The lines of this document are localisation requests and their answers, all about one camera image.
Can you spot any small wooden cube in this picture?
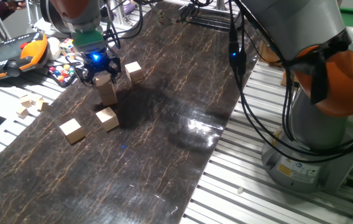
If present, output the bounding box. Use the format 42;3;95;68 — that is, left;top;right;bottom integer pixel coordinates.
35;98;50;112
15;106;29;119
19;95;33;108

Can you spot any light wooden cube block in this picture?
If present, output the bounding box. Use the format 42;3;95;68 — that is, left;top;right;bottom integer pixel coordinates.
94;73;116;94
58;118;87;145
100;90;119;107
95;106;121;133
124;61;145;83

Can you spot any bystander hand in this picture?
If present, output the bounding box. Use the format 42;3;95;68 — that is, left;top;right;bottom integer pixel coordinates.
4;0;27;11

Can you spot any brown wooden box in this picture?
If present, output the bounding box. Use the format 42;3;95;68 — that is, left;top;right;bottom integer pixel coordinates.
259;40;285;67

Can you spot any black tray of balls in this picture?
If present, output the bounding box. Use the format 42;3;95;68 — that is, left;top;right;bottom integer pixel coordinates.
46;61;83;88

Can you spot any black cable with plug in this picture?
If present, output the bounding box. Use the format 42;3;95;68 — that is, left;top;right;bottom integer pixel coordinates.
226;0;353;162

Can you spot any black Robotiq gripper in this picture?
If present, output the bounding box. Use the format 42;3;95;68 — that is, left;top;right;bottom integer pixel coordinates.
78;48;124;86

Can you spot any black orange teach pendant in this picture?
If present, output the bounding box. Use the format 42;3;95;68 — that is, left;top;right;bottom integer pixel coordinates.
0;30;49;82

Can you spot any black clamp frame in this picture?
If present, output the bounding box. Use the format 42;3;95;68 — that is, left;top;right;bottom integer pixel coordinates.
179;4;236;31

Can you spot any black round fan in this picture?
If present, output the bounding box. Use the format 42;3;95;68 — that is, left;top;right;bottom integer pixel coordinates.
39;0;71;35

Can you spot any Rubik's cube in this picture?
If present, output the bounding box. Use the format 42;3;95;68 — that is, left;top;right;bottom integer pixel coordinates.
59;37;76;58

